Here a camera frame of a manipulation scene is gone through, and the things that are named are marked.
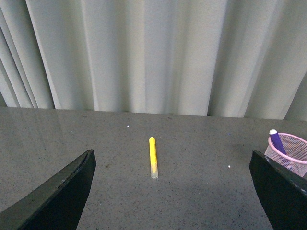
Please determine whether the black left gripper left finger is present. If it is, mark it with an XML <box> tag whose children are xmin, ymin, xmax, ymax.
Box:
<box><xmin>0</xmin><ymin>149</ymin><xmax>96</xmax><ymax>230</ymax></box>

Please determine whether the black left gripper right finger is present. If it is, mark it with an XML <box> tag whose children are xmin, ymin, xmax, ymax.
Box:
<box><xmin>249</xmin><ymin>150</ymin><xmax>307</xmax><ymax>230</ymax></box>

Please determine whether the purple marker pen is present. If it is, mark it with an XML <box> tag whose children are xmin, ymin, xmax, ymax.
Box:
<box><xmin>269</xmin><ymin>129</ymin><xmax>287</xmax><ymax>155</ymax></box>

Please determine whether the pink mesh pen cup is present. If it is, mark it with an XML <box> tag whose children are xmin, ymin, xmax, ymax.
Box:
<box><xmin>265</xmin><ymin>133</ymin><xmax>307</xmax><ymax>177</ymax></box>

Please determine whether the yellow highlighter pen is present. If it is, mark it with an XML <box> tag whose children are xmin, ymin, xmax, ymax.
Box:
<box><xmin>149</xmin><ymin>137</ymin><xmax>158</xmax><ymax>179</ymax></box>

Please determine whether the white pleated curtain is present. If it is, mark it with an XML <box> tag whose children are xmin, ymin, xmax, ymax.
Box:
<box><xmin>0</xmin><ymin>0</ymin><xmax>307</xmax><ymax>120</ymax></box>

